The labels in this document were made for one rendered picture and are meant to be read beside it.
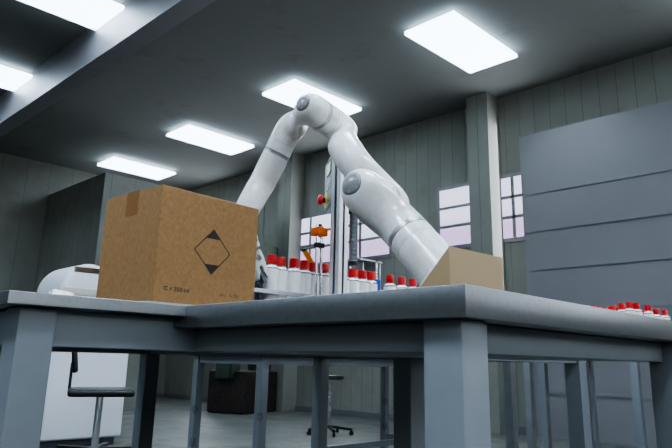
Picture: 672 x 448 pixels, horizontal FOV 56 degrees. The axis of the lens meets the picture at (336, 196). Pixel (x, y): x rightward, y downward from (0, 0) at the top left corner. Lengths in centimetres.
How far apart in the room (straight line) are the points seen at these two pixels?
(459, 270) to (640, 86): 642
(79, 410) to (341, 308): 517
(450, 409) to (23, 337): 68
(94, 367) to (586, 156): 552
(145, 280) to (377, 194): 62
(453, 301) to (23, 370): 69
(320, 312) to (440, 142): 797
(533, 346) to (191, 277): 82
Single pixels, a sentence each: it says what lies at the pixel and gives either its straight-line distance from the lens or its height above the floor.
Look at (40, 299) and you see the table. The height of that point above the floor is 82.
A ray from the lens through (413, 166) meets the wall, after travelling 905.
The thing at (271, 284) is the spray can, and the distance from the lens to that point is 217.
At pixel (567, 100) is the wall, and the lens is 807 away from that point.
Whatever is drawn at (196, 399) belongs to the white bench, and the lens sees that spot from 413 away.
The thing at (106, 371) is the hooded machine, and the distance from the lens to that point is 608.
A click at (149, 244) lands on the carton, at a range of 151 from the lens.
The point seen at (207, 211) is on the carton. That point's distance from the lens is 158.
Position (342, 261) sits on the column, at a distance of 222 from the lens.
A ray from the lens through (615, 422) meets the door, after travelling 734.
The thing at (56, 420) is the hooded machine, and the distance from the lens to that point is 594.
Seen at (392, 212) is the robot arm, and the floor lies 111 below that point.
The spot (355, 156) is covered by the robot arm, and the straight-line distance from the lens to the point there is 185.
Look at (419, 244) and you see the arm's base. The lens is 159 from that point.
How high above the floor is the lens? 73
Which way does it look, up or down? 15 degrees up
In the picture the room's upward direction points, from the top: 1 degrees clockwise
